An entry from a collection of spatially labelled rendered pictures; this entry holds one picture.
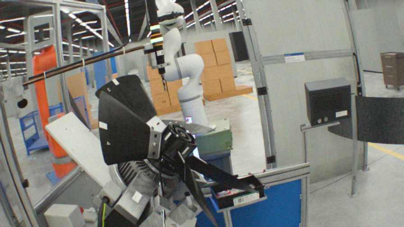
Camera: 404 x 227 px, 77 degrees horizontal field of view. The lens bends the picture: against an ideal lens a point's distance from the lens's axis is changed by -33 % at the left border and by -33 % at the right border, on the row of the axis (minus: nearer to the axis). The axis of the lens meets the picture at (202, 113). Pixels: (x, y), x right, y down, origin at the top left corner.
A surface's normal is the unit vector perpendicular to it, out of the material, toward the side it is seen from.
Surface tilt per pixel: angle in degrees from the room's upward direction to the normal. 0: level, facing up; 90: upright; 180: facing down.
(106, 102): 70
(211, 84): 90
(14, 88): 90
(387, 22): 90
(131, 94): 48
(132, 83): 43
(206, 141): 90
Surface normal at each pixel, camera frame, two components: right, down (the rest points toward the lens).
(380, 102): -0.78, 0.26
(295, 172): -0.10, 0.21
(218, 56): 0.19, 0.15
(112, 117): 0.80, -0.31
